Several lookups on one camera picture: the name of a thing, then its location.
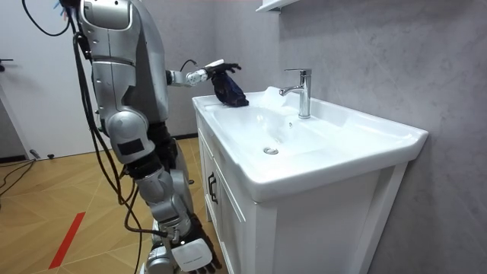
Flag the robot legs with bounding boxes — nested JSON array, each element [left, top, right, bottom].
[[139, 139, 203, 274]]

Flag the white door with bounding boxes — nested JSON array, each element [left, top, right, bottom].
[[0, 0, 112, 160]]

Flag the red floor tape strip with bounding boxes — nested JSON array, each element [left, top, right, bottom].
[[47, 211, 87, 271]]

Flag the chrome faucet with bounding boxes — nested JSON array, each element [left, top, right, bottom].
[[278, 68, 314, 120]]

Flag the white vanity cabinet with basin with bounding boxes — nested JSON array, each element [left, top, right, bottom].
[[191, 86, 430, 274]]

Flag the cable bundle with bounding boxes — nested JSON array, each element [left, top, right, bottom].
[[21, 0, 79, 38]]

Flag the dark blue cloth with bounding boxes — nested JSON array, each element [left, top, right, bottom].
[[210, 71, 250, 109]]

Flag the robot body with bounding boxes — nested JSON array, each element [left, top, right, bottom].
[[71, 0, 179, 171]]

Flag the white wall shelf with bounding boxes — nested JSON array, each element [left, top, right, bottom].
[[255, 0, 302, 14]]

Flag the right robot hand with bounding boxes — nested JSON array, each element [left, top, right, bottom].
[[169, 215, 224, 274]]

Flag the black cable on floor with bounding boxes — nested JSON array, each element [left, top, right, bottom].
[[0, 158, 37, 199]]

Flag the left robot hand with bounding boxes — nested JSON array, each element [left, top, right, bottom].
[[203, 59, 243, 78]]

